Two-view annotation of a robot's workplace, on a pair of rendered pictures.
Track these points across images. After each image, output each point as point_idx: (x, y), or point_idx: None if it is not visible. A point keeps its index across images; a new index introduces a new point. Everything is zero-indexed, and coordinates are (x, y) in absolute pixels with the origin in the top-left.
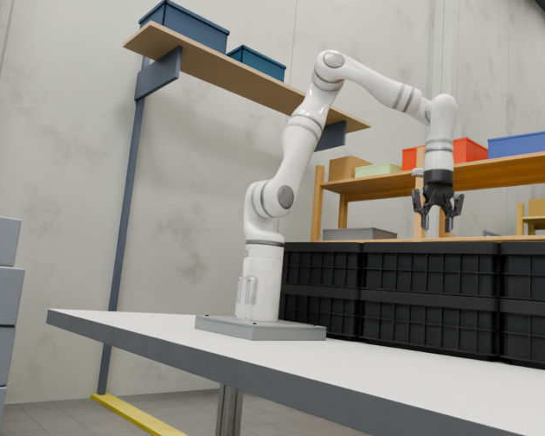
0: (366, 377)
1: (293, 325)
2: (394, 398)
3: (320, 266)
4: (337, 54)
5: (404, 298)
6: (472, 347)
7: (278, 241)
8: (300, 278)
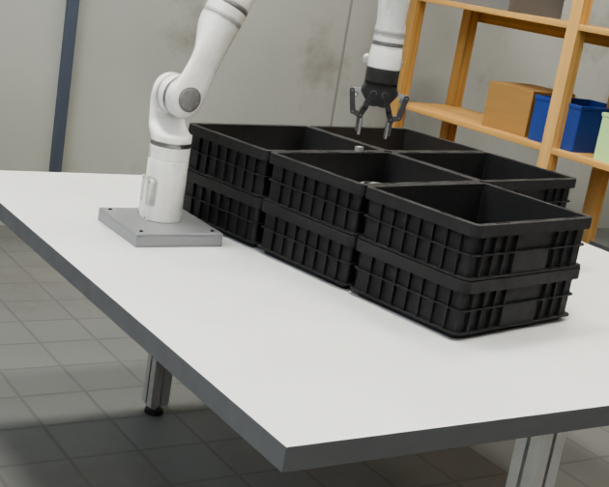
0: (163, 305)
1: (184, 232)
2: (148, 325)
3: (234, 165)
4: None
5: (292, 217)
6: (333, 274)
7: (180, 145)
8: (217, 172)
